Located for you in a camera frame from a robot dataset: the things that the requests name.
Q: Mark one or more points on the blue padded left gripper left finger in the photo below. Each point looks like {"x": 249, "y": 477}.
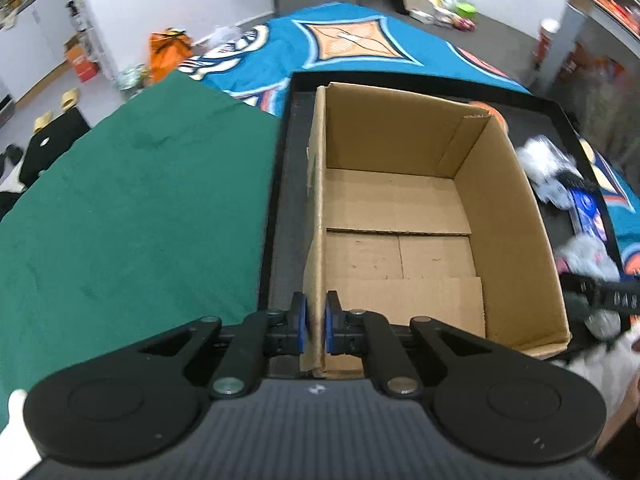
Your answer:
{"x": 246, "y": 349}

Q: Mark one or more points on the small blue-grey fabric toy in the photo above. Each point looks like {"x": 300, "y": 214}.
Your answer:
{"x": 554, "y": 193}

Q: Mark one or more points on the green cloth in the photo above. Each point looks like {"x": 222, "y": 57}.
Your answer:
{"x": 154, "y": 217}

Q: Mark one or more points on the blue tissue packet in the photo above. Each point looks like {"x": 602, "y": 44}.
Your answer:
{"x": 585, "y": 215}

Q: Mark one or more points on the clear plastic bag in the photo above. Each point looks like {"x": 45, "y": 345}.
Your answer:
{"x": 543, "y": 162}

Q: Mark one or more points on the black slippers pair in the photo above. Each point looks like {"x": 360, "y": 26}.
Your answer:
{"x": 12, "y": 154}

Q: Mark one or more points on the yellow slipper far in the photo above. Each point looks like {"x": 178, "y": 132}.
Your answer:
{"x": 69, "y": 99}

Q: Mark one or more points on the orange gift bag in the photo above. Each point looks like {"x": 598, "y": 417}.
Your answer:
{"x": 167, "y": 50}

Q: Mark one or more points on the black white pouch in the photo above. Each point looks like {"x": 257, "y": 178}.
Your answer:
{"x": 572, "y": 181}

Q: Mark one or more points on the blue patterned blanket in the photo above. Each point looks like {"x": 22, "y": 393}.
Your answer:
{"x": 344, "y": 42}

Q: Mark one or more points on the white side table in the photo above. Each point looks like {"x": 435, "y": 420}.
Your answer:
{"x": 576, "y": 16}

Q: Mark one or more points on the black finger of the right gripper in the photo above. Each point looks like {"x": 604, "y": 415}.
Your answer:
{"x": 621, "y": 297}

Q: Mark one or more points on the red white cup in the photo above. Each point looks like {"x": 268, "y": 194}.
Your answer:
{"x": 546, "y": 31}

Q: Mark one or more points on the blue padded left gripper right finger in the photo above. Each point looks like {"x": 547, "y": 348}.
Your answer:
{"x": 368, "y": 336}

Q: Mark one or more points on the black dice stool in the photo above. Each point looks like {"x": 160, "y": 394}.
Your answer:
{"x": 50, "y": 143}

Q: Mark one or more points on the yellow slipper near stool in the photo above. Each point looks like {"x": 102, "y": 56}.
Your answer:
{"x": 42, "y": 121}

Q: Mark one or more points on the black shallow tray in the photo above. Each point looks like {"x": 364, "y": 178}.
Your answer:
{"x": 287, "y": 255}

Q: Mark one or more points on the hamburger plush toy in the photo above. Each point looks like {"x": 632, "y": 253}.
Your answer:
{"x": 494, "y": 113}

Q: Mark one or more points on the white kitchen cabinet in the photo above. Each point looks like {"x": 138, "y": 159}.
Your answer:
{"x": 34, "y": 46}

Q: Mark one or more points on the orange cardboard carton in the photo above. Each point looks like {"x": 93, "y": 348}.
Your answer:
{"x": 78, "y": 57}

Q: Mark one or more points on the green lidded jar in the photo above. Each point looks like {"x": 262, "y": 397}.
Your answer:
{"x": 465, "y": 10}

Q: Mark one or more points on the grey fluffy plush toy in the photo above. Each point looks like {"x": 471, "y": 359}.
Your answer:
{"x": 583, "y": 264}

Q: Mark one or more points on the brown cardboard box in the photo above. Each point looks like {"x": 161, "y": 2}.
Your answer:
{"x": 418, "y": 206}

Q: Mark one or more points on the white plastic bag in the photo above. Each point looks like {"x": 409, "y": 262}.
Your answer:
{"x": 222, "y": 35}

